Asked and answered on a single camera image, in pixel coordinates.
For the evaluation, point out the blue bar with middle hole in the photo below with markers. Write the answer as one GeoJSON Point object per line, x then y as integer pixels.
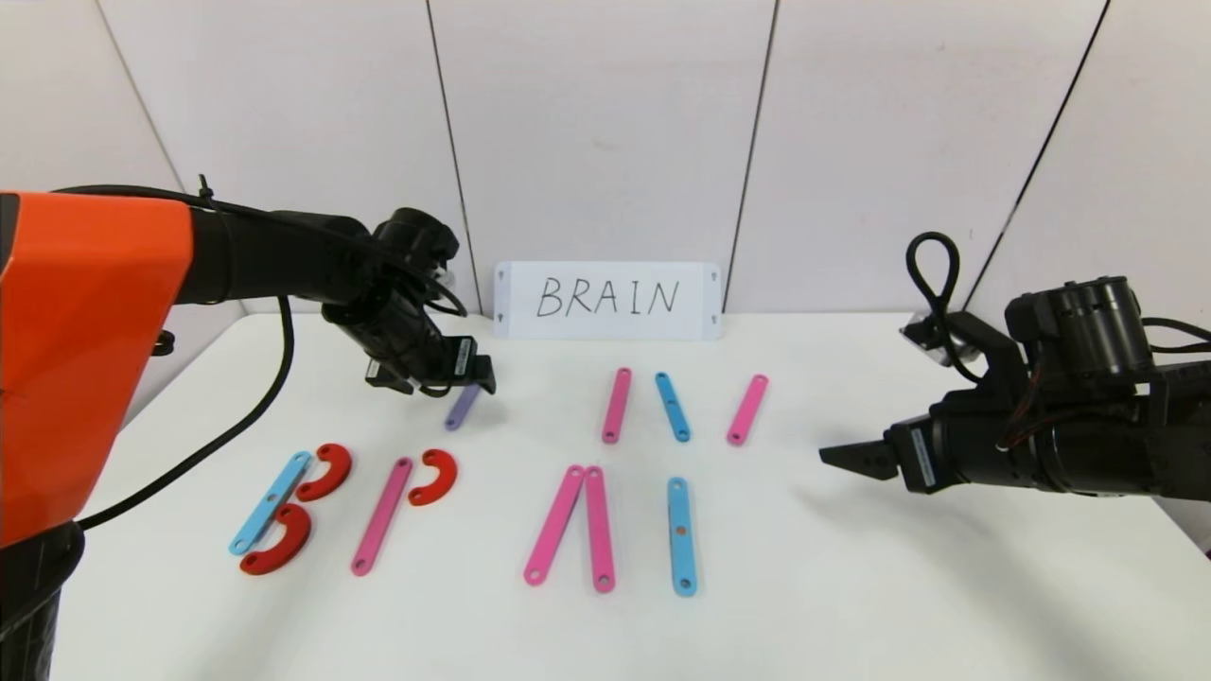
{"type": "Point", "coordinates": [260, 518]}
{"type": "Point", "coordinates": [681, 553]}

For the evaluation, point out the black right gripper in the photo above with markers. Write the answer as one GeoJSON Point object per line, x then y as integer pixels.
{"type": "Point", "coordinates": [916, 457]}

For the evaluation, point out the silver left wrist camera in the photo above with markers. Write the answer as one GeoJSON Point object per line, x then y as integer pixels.
{"type": "Point", "coordinates": [445, 279]}

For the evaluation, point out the red curved piece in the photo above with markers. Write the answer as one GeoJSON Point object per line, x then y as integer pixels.
{"type": "Point", "coordinates": [449, 478]}
{"type": "Point", "coordinates": [295, 553]}
{"type": "Point", "coordinates": [339, 473]}

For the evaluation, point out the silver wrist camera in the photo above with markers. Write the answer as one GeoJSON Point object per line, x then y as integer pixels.
{"type": "Point", "coordinates": [445, 279]}
{"type": "Point", "coordinates": [922, 331]}

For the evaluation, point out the short purple flat bar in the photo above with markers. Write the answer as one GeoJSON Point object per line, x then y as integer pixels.
{"type": "Point", "coordinates": [461, 413]}

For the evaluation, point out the white card reading BRAIN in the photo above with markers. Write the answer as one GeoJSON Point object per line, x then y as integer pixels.
{"type": "Point", "coordinates": [568, 326]}

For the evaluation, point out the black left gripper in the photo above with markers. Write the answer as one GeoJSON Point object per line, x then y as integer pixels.
{"type": "Point", "coordinates": [461, 358]}

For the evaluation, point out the blue flat bar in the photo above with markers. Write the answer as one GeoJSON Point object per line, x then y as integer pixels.
{"type": "Point", "coordinates": [672, 408]}

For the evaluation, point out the pink bar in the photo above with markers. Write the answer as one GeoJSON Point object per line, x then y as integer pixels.
{"type": "Point", "coordinates": [554, 524]}
{"type": "Point", "coordinates": [617, 407]}
{"type": "Point", "coordinates": [383, 515]}
{"type": "Point", "coordinates": [746, 410]}
{"type": "Point", "coordinates": [599, 530]}

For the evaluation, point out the black right camera bracket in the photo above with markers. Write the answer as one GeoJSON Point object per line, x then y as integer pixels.
{"type": "Point", "coordinates": [993, 355]}

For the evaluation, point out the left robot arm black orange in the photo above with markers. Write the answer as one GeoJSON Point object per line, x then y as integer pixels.
{"type": "Point", "coordinates": [85, 359]}

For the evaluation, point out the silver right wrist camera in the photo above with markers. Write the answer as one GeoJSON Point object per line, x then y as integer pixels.
{"type": "Point", "coordinates": [922, 331]}

